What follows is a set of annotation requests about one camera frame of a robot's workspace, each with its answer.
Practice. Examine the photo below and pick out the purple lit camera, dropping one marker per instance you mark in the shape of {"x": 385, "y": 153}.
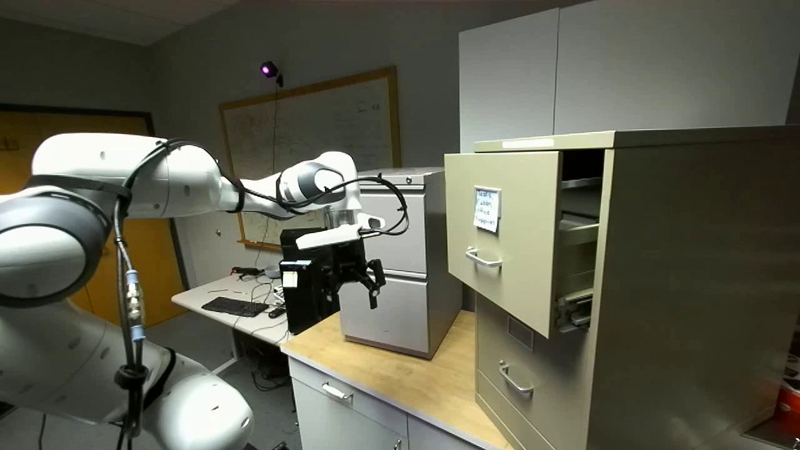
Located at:
{"x": 270, "y": 71}

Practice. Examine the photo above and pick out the white wall cabinet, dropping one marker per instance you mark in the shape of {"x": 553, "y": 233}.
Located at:
{"x": 628, "y": 67}

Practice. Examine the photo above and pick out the beige bottom drawer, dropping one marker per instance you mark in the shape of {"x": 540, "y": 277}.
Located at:
{"x": 534, "y": 389}

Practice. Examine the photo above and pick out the white drawer label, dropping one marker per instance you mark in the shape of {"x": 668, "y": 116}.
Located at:
{"x": 487, "y": 208}

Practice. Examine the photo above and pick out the wood framed whiteboard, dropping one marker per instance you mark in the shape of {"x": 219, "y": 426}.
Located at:
{"x": 355, "y": 114}

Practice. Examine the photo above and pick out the black computer tower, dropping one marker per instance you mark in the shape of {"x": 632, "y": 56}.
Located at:
{"x": 307, "y": 278}

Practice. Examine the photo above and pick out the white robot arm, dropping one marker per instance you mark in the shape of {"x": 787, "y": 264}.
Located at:
{"x": 64, "y": 361}

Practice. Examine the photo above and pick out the beige filing cabinet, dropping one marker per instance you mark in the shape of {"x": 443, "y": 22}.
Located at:
{"x": 697, "y": 283}

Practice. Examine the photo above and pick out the grey desk drawer unit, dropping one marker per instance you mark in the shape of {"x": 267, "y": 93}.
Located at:
{"x": 337, "y": 416}

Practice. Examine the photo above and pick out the yellow wooden door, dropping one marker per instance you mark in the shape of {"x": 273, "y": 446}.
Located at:
{"x": 149, "y": 241}

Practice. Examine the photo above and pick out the red object at right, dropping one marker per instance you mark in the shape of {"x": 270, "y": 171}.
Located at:
{"x": 788, "y": 408}

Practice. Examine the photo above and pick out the black keyboard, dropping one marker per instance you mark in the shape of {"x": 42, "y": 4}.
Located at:
{"x": 230, "y": 306}

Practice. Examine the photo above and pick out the grey filing cabinet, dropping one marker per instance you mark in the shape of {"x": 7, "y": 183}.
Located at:
{"x": 420, "y": 298}

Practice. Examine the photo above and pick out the beige drawer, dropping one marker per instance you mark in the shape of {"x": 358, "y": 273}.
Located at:
{"x": 540, "y": 264}
{"x": 534, "y": 389}

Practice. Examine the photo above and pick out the beige top drawer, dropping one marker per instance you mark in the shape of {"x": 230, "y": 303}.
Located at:
{"x": 540, "y": 264}

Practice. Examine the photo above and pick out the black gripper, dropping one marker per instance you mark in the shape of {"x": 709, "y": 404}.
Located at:
{"x": 349, "y": 264}

